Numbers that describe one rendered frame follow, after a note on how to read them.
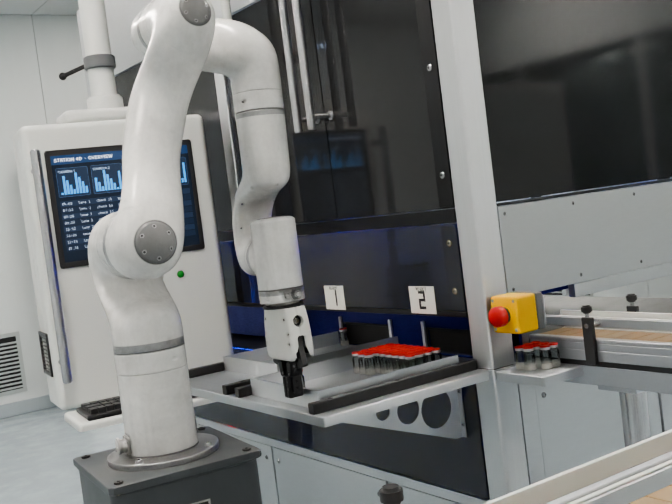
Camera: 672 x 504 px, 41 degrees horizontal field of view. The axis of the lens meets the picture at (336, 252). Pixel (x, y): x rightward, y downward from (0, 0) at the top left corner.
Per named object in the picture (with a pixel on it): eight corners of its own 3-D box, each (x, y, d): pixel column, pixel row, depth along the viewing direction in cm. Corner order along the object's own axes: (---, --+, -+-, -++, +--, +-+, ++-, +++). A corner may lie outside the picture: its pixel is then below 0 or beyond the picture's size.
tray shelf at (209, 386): (329, 350, 244) (328, 343, 244) (517, 371, 186) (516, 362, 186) (164, 388, 217) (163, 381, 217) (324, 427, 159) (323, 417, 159)
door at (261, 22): (247, 228, 259) (220, 22, 256) (339, 219, 221) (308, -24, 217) (245, 228, 259) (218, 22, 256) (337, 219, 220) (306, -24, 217)
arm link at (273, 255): (248, 290, 170) (270, 291, 162) (239, 220, 169) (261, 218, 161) (288, 284, 174) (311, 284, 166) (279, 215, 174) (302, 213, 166)
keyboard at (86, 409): (223, 381, 248) (222, 372, 248) (242, 387, 236) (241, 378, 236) (76, 413, 230) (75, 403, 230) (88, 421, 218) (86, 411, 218)
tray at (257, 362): (338, 344, 240) (337, 331, 240) (399, 350, 218) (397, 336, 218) (224, 370, 221) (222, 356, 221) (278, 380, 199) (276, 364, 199)
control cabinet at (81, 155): (216, 367, 275) (181, 110, 271) (239, 374, 258) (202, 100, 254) (46, 402, 252) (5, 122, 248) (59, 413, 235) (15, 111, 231)
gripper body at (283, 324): (313, 296, 166) (321, 356, 166) (285, 295, 174) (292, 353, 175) (278, 303, 162) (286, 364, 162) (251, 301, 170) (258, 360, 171)
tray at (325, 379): (383, 362, 205) (381, 346, 205) (460, 371, 184) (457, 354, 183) (252, 395, 187) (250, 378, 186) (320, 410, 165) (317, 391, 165)
